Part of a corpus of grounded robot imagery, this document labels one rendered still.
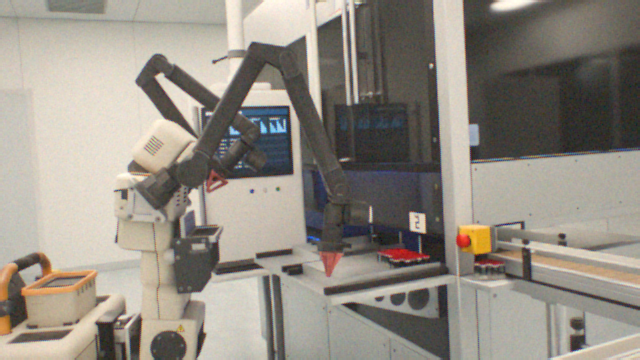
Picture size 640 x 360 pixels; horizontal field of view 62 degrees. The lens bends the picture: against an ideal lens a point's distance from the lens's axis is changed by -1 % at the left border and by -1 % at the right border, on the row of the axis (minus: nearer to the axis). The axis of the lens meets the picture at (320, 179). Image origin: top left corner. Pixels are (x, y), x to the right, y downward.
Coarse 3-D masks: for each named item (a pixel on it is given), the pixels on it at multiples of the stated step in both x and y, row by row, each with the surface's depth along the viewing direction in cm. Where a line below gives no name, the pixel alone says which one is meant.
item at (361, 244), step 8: (344, 240) 214; (352, 240) 216; (360, 240) 217; (368, 240) 219; (296, 248) 202; (304, 248) 208; (312, 248) 209; (352, 248) 209; (360, 248) 208; (368, 248) 190; (376, 248) 191; (384, 248) 192; (392, 248) 194; (304, 256) 195; (312, 256) 188; (344, 256) 186
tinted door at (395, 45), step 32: (384, 0) 183; (416, 0) 166; (384, 32) 184; (416, 32) 167; (384, 64) 186; (416, 64) 168; (384, 96) 187; (416, 96) 170; (384, 128) 189; (416, 128) 171; (384, 160) 191; (416, 160) 172
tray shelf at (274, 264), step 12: (264, 264) 193; (276, 264) 189; (288, 264) 188; (444, 264) 173; (288, 276) 170; (300, 276) 168; (444, 276) 157; (312, 288) 153; (372, 288) 149; (384, 288) 148; (396, 288) 149; (408, 288) 151; (420, 288) 152; (324, 300) 145; (336, 300) 142; (348, 300) 143
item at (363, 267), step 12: (312, 264) 172; (348, 264) 177; (360, 264) 179; (372, 264) 178; (420, 264) 159; (432, 264) 160; (312, 276) 164; (324, 276) 156; (336, 276) 165; (348, 276) 164; (360, 276) 150; (372, 276) 152; (384, 276) 153
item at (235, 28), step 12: (228, 0) 236; (240, 0) 238; (228, 12) 237; (240, 12) 237; (228, 24) 238; (240, 24) 237; (228, 36) 238; (240, 36) 237; (240, 48) 237; (216, 60) 243; (240, 60) 237
